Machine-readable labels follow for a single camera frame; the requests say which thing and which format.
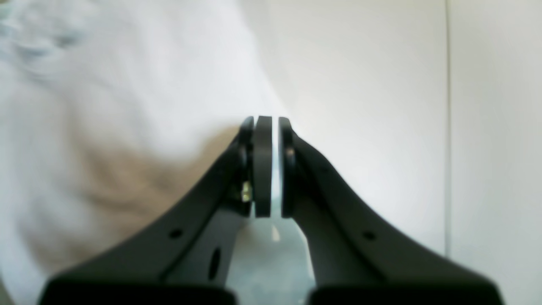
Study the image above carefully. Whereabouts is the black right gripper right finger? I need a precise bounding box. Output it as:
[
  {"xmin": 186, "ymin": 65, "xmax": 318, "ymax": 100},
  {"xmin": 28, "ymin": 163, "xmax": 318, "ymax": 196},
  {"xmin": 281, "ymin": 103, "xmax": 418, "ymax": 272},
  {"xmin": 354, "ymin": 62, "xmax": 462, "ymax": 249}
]
[{"xmin": 279, "ymin": 117, "xmax": 503, "ymax": 305}]

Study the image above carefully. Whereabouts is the white T-shirt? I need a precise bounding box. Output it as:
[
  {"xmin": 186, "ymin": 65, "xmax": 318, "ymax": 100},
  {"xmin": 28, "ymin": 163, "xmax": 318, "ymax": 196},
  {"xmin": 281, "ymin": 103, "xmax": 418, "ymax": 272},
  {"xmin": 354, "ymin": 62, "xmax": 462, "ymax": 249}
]
[{"xmin": 1, "ymin": 0, "xmax": 288, "ymax": 305}]

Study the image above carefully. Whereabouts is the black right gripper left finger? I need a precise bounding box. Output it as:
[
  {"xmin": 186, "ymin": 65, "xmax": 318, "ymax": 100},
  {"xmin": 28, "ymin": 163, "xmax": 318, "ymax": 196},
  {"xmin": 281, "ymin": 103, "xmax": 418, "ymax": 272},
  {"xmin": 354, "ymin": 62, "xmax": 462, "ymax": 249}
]
[{"xmin": 39, "ymin": 116, "xmax": 273, "ymax": 305}]

